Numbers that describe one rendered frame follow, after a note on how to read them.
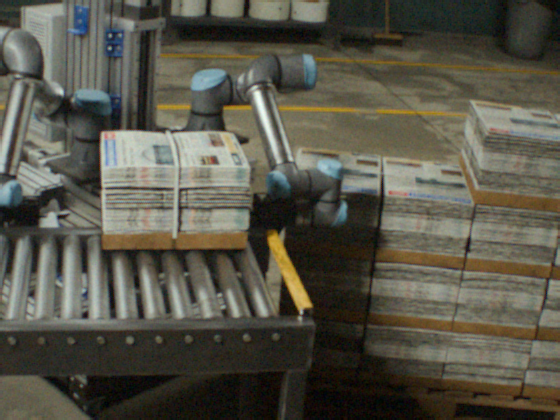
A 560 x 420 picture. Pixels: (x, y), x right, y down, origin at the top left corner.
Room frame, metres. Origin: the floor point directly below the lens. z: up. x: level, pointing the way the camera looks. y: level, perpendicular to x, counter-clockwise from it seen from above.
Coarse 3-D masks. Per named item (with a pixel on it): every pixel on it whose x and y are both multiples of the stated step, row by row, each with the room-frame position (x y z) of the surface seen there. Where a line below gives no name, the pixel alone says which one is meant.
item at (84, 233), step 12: (0, 228) 2.04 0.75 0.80; (12, 228) 2.05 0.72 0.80; (24, 228) 2.06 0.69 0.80; (36, 228) 2.06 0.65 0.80; (48, 228) 2.07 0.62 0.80; (60, 228) 2.08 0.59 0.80; (72, 228) 2.09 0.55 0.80; (84, 228) 2.09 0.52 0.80; (96, 228) 2.10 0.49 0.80; (252, 228) 2.20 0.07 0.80; (264, 228) 2.21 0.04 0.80; (12, 240) 2.01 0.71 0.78; (36, 240) 2.03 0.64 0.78; (60, 240) 2.04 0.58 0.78; (84, 240) 2.06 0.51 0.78; (252, 240) 2.17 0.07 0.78; (264, 240) 2.18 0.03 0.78; (12, 252) 2.01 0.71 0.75; (36, 252) 2.03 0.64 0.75; (60, 252) 2.04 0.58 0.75; (84, 252) 2.06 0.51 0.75; (108, 252) 2.07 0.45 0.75; (132, 252) 2.09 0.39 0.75; (156, 252) 2.11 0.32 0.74; (180, 252) 2.12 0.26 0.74; (204, 252) 2.14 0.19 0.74; (228, 252) 2.15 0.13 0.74; (264, 252) 2.18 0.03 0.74; (12, 264) 2.01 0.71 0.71; (36, 264) 2.03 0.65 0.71; (60, 264) 2.04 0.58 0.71; (84, 264) 2.06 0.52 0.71; (108, 264) 2.07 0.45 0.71; (132, 264) 2.09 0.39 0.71; (264, 264) 2.18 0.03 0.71
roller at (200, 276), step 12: (192, 252) 2.02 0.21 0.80; (192, 264) 1.96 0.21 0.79; (204, 264) 1.96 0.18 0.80; (192, 276) 1.91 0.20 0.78; (204, 276) 1.89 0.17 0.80; (204, 288) 1.83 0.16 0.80; (204, 300) 1.77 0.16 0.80; (216, 300) 1.78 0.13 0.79; (204, 312) 1.72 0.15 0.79; (216, 312) 1.72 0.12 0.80
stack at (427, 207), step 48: (384, 192) 2.54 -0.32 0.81; (432, 192) 2.53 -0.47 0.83; (336, 240) 2.48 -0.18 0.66; (384, 240) 2.47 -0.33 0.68; (432, 240) 2.46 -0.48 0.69; (480, 240) 2.45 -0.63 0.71; (528, 240) 2.45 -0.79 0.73; (288, 288) 2.49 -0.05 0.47; (336, 288) 2.48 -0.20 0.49; (384, 288) 2.47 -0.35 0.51; (432, 288) 2.46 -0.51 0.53; (480, 288) 2.45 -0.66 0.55; (528, 288) 2.44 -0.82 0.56; (336, 336) 2.48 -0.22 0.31; (384, 336) 2.47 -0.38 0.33; (432, 336) 2.46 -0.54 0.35; (480, 336) 2.45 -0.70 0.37; (336, 384) 2.48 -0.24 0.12; (384, 384) 2.47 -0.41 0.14; (528, 384) 2.44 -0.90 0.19
